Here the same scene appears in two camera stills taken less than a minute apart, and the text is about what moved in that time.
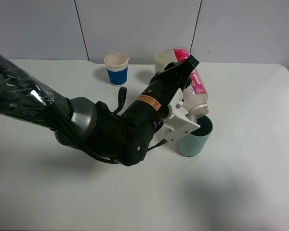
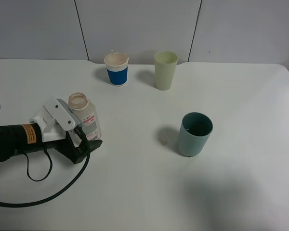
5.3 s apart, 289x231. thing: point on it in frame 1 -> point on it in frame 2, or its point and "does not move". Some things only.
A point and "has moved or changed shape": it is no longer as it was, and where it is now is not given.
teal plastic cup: x=192 y=144 does not move
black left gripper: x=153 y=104 -> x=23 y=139
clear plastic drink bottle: x=194 y=97 has moved or changed shape
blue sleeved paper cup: x=116 y=64 does not move
